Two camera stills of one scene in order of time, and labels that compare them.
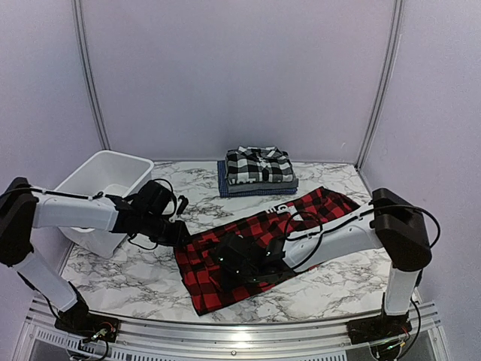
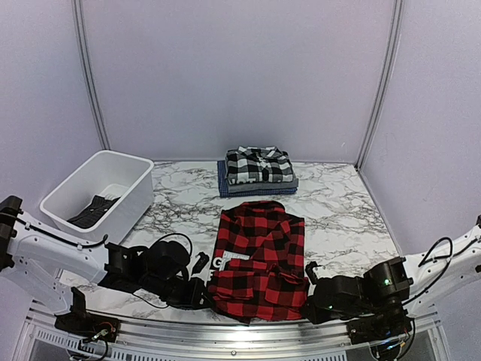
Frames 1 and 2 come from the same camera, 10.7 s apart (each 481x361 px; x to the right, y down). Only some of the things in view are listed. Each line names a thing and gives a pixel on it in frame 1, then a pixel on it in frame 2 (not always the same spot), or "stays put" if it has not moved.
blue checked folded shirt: x=224 y=189 stays put
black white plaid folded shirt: x=258 y=164 stays put
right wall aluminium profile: x=397 y=31 stays put
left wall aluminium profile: x=77 y=6 stays put
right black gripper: x=227 y=280 -> x=317 y=316
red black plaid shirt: x=208 y=292 -> x=271 y=286
